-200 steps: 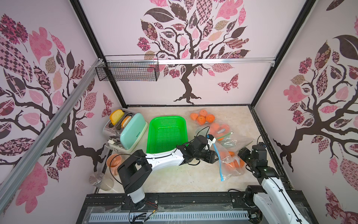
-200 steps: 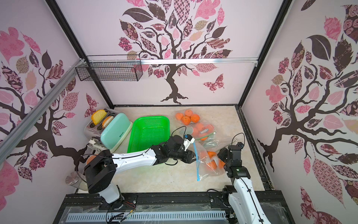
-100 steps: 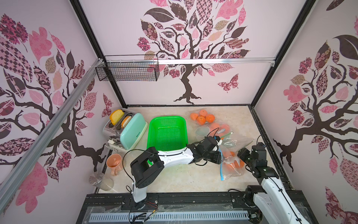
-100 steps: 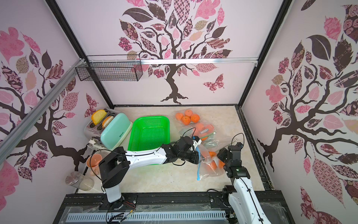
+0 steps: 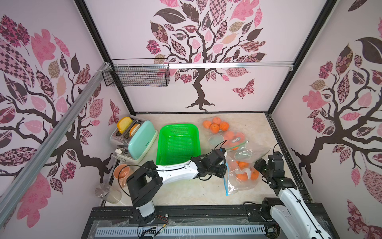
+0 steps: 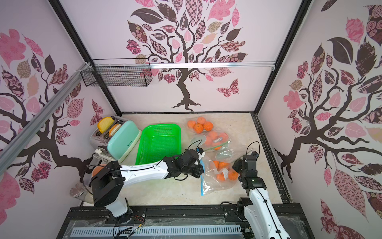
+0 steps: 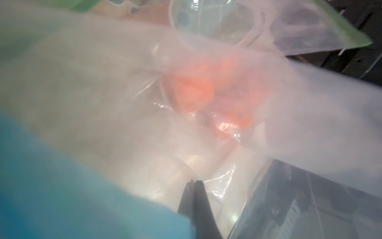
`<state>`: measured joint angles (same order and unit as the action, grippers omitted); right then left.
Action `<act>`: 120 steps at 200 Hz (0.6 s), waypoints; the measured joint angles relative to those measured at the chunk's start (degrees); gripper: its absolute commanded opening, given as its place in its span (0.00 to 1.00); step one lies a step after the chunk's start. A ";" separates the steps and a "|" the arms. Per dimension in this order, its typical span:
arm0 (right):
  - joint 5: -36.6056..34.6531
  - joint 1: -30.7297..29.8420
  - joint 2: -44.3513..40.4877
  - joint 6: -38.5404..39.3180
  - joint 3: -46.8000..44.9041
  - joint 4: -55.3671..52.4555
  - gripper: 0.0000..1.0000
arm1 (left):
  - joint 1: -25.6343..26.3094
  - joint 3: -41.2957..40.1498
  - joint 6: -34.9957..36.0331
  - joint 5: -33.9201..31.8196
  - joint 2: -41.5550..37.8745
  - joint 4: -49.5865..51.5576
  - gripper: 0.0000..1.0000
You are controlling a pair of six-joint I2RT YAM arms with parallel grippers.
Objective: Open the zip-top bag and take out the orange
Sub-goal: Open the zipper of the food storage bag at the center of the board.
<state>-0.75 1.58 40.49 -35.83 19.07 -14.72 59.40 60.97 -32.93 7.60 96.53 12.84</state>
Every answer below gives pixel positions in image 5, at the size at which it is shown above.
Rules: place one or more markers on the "black wire wall basket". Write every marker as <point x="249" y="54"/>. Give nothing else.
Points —
<point x="134" y="72"/>

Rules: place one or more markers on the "aluminium rail wall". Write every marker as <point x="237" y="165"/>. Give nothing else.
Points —
<point x="28" y="174"/>
<point x="228" y="65"/>

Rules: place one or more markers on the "orange toast slice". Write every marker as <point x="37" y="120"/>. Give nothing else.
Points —
<point x="134" y="129"/>

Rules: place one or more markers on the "green zip bag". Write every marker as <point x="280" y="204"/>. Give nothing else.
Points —
<point x="230" y="139"/>
<point x="249" y="152"/>

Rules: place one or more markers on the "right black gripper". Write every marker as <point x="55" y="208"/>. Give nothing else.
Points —
<point x="261" y="166"/>

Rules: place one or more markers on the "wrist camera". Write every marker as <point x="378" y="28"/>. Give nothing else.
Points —
<point x="275" y="162"/>
<point x="217" y="156"/>

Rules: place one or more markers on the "aluminium rail back wall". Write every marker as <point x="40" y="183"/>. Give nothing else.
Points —
<point x="228" y="65"/>

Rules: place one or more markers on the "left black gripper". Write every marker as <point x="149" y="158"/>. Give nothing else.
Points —
<point x="222" y="168"/>

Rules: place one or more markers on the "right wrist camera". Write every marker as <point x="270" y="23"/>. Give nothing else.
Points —
<point x="275" y="162"/>

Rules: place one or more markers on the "oranges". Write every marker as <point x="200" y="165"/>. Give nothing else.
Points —
<point x="242" y="171"/>
<point x="216" y="125"/>

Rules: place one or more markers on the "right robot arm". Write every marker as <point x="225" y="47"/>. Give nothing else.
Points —
<point x="288" y="209"/>

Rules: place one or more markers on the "mint green toaster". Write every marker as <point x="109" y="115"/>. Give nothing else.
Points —
<point x="134" y="149"/>

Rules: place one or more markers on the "white slotted cable duct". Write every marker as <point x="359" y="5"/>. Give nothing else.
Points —
<point x="183" y="232"/>

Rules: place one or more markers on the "green plastic basket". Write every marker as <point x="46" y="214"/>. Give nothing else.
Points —
<point x="178" y="143"/>

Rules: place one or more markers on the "near green zip bag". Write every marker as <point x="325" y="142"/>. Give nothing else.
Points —
<point x="249" y="152"/>

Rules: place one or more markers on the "pink ceramic mug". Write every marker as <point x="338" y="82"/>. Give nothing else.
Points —
<point x="121" y="173"/>

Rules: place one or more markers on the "yellow bread slice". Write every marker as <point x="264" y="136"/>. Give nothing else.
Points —
<point x="123" y="124"/>

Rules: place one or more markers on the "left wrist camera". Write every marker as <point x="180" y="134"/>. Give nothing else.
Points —
<point x="217" y="156"/>

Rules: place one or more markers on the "far green zip bag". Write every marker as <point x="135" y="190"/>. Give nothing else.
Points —
<point x="230" y="139"/>

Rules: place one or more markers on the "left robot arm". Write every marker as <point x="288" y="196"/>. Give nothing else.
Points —
<point x="144" y="183"/>

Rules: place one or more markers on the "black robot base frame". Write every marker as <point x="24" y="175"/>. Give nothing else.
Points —
<point x="247" y="213"/>

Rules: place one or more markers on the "blue zip clear bag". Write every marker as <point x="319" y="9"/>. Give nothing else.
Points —
<point x="232" y="185"/>

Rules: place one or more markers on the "aluminium rail left wall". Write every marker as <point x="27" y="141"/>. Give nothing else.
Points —
<point x="28" y="174"/>

